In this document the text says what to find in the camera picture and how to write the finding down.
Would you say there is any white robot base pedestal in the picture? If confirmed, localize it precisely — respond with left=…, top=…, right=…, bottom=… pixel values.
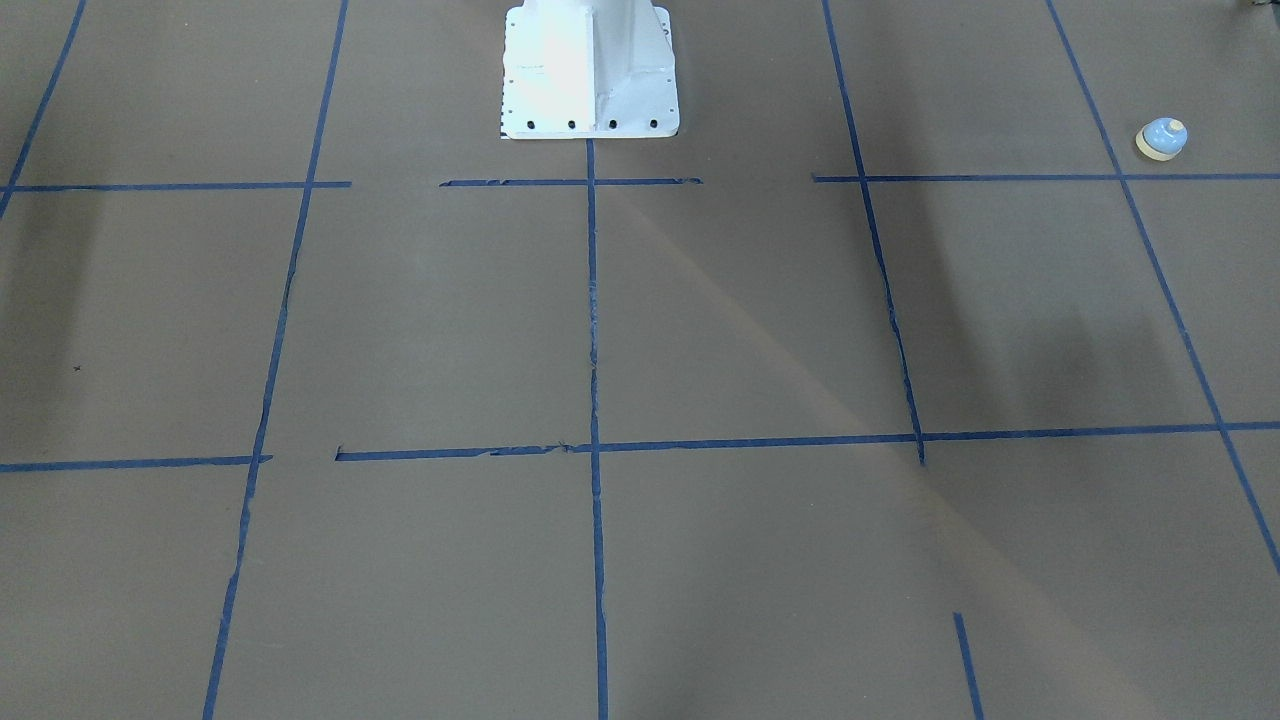
left=500, top=1, right=681, bottom=140

